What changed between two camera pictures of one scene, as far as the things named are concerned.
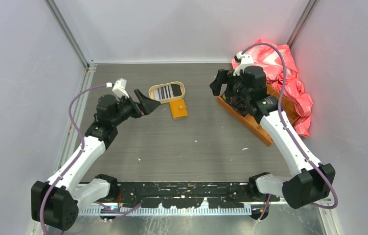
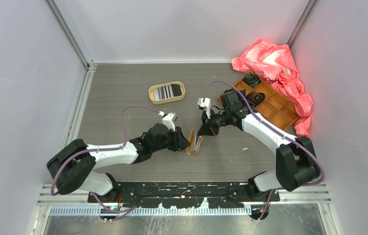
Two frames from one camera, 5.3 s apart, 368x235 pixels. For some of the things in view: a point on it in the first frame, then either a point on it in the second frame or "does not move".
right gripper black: (224, 75) → (209, 128)
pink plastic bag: (282, 75) does not move
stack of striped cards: (163, 92) does not move
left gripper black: (147, 105) → (180, 142)
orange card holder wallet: (178, 108) → (195, 141)
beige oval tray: (167, 92) does not move
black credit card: (176, 89) does not move
